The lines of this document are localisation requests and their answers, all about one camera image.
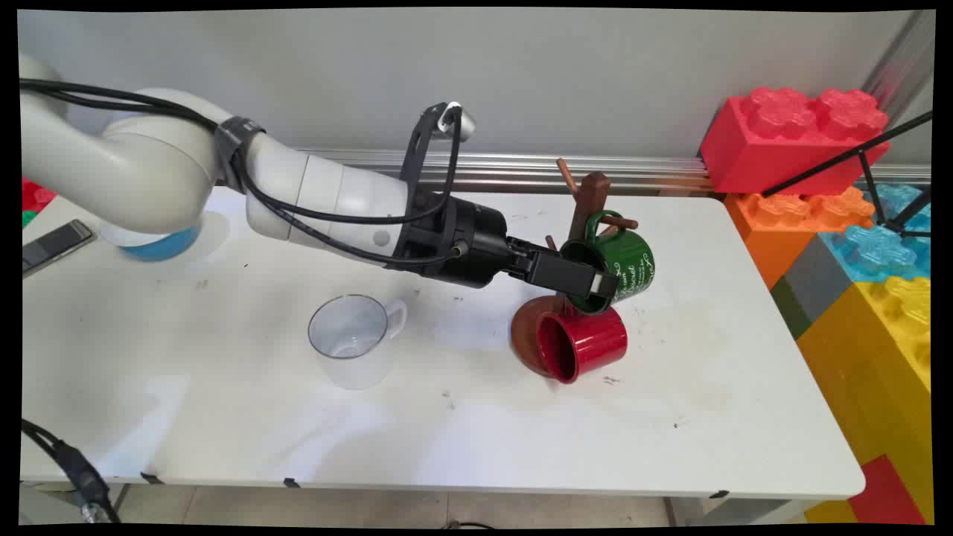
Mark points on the large orange toy brick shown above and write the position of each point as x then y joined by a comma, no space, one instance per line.
774,238

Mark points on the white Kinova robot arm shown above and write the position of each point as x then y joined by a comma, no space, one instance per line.
149,171

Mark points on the red enamel mug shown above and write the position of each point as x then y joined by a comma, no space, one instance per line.
595,339

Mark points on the dark smartphone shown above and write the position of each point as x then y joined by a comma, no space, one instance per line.
56,242

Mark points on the large red toy brick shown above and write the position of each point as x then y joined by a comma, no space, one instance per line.
774,145

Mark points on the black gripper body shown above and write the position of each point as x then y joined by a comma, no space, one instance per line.
469,238

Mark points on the large dark green toy brick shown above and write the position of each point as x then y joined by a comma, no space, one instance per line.
791,309

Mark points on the large grey toy brick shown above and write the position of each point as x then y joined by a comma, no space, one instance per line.
815,283

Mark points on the large blue toy brick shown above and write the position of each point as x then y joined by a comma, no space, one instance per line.
871,253

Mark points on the black camera bracket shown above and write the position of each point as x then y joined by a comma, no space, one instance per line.
417,149

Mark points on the aluminium upright profile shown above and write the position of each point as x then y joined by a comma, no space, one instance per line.
901,59

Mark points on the black tripod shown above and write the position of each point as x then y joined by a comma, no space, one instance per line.
860,152

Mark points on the brown wooden mug tree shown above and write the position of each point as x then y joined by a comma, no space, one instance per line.
592,197

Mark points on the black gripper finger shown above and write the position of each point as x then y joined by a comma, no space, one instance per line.
540,249
569,275

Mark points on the green enamel mug white print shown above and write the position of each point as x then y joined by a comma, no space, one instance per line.
633,264

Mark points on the blue and white bowl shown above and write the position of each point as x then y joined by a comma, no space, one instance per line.
160,246

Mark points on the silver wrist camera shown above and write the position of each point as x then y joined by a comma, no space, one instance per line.
463,126

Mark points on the aluminium rail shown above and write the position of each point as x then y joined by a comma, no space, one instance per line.
506,167

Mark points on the large dark yellow toy brick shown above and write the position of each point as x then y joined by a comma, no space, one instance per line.
856,387

